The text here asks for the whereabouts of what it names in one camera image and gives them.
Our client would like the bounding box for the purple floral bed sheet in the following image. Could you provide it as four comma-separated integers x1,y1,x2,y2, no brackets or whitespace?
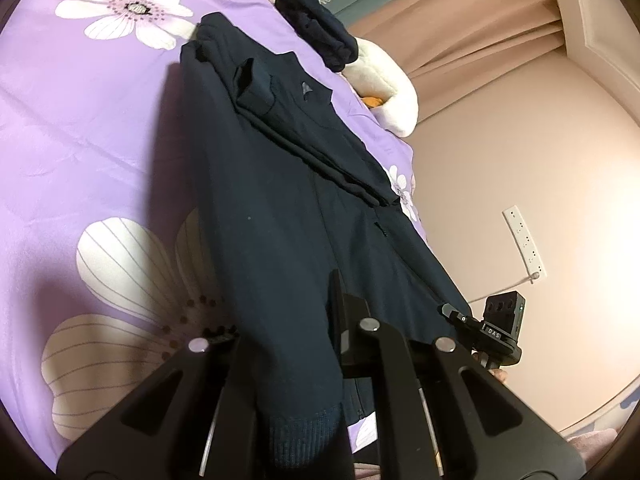
1,0,416,468

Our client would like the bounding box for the pink pleated curtain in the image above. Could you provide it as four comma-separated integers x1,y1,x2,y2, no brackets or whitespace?
334,0,564,119

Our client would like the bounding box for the white plush goose toy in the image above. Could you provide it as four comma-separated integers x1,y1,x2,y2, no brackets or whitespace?
342,38,419,139

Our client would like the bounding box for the person's right hand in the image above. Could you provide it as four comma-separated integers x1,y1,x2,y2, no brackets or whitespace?
473,352,508,384

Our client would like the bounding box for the folded dark navy garment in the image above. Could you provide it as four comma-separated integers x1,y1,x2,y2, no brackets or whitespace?
274,0,359,73

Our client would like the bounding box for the white wall power strip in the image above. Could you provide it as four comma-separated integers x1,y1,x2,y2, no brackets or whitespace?
502,206,547,283

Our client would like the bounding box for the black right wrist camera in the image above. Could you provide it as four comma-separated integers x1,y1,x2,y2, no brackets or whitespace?
482,290,525,344

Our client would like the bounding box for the dark navy zip sweater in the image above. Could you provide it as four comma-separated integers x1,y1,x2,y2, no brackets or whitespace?
180,13,468,468

